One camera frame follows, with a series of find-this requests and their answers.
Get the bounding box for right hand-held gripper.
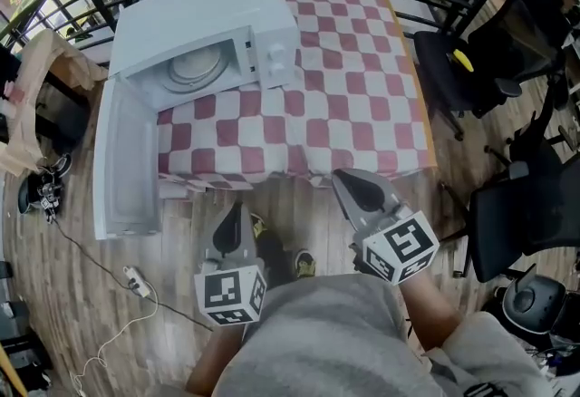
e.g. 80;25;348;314
331;167;441;287

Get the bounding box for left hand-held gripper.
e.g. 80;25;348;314
194;202;269;328

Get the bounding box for white round plate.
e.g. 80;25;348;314
163;46;227;93

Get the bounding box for white microwave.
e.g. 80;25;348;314
92;0;300;241

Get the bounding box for person's left forearm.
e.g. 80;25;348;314
185;324;248;396

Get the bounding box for person's right forearm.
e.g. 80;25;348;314
398;275;466;353

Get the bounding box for person's left shoe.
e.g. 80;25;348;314
249;212;273;242

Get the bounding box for person's shoe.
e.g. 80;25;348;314
249;212;273;242
294;249;317;281

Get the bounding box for person's black trousers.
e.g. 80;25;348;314
256;229;318;292

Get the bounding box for person's right shoe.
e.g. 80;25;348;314
294;249;317;281

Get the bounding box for white power strip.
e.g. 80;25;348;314
122;266;151;299

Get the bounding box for red white checkered tablecloth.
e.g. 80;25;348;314
156;0;431;190

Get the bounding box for person's grey shirt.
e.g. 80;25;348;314
144;275;554;397

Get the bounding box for black mesh office chair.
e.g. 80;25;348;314
441;154;580;283

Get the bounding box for black padded swivel chair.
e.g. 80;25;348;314
500;266;580;369

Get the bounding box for black tracker device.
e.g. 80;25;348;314
17;168;63;224

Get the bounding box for black side table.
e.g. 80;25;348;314
0;44;92;147

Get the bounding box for white floor cable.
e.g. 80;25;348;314
67;281;160;392

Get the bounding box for black floor cable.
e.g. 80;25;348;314
52;218;214;333

